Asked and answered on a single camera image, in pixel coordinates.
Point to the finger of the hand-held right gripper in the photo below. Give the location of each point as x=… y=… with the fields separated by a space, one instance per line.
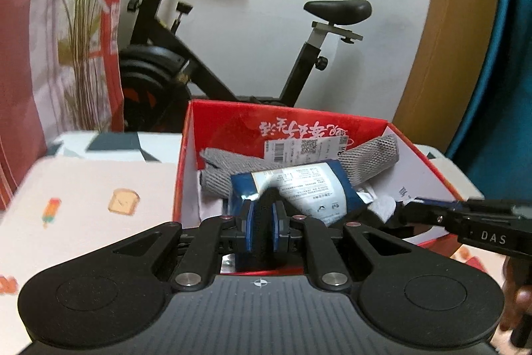
x=432 y=215

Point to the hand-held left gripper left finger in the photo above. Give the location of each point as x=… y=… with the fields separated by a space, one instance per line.
x=246 y=227

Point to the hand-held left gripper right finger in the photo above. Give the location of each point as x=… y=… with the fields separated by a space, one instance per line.
x=277 y=229

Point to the blue plastic packet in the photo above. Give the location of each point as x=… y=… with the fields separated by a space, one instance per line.
x=299 y=188

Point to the white cloth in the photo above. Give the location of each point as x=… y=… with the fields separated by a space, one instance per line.
x=382 y=208

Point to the red strawberry print box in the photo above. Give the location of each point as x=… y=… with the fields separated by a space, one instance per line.
x=232 y=122

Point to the person's right hand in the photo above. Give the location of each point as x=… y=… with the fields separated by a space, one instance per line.
x=521 y=305

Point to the grey knitted cloth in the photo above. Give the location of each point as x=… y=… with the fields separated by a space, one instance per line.
x=374 y=155

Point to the blue cloth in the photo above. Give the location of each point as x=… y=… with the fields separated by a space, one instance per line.
x=515 y=68

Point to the black exercise bike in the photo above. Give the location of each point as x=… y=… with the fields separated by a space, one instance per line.
x=145 y=64

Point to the pink printed backdrop cloth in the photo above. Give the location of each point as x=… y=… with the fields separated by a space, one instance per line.
x=25 y=47

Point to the wooden door frame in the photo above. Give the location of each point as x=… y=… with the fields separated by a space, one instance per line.
x=457 y=26

